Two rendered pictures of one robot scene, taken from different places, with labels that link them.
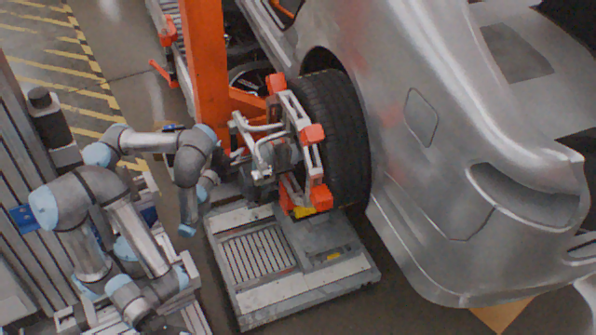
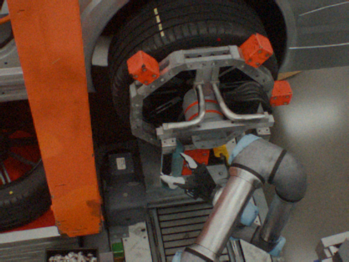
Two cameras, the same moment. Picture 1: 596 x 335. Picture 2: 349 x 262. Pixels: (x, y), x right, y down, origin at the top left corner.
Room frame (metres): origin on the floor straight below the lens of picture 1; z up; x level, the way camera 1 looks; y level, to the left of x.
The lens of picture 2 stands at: (1.47, 1.46, 2.57)
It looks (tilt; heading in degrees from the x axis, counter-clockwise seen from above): 53 degrees down; 281
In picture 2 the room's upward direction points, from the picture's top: 5 degrees clockwise
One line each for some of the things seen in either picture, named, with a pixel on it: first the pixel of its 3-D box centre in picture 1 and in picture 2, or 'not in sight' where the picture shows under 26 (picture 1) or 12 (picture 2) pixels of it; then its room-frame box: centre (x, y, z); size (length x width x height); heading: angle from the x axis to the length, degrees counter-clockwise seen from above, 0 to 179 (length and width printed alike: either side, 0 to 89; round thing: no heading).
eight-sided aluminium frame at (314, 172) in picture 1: (291, 149); (200, 103); (1.64, 0.03, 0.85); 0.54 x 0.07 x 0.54; 25
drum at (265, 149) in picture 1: (277, 154); (204, 117); (1.61, 0.10, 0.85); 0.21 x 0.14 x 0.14; 115
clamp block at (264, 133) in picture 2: (263, 176); (260, 128); (1.40, 0.15, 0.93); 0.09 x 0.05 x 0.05; 115
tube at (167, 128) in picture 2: (259, 113); (184, 100); (1.68, 0.19, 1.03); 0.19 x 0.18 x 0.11; 115
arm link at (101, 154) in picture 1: (99, 162); not in sight; (1.38, 0.83, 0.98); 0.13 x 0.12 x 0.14; 165
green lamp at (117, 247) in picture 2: not in sight; (118, 249); (1.79, 0.61, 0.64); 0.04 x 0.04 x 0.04; 25
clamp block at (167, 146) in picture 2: (238, 125); (167, 139); (1.71, 0.29, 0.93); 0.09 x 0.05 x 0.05; 115
